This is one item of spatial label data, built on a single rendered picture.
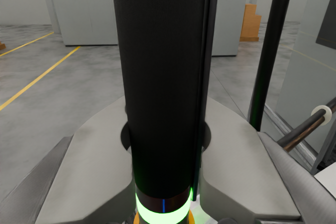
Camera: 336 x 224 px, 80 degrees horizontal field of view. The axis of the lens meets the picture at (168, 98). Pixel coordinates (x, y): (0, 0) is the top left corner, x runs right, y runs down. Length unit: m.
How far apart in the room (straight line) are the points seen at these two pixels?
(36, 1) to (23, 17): 1.20
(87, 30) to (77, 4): 0.79
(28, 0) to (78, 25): 6.56
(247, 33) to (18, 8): 11.59
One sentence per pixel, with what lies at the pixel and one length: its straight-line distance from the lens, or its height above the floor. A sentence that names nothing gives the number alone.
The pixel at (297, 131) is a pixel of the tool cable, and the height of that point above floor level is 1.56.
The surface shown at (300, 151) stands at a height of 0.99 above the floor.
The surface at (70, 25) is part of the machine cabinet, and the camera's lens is 7.65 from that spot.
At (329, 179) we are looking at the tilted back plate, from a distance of 0.65.
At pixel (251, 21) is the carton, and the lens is 8.29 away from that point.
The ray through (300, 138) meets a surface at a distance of 0.32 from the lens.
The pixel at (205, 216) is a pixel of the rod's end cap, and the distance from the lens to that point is 0.20.
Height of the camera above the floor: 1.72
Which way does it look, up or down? 28 degrees down
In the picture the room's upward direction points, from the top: straight up
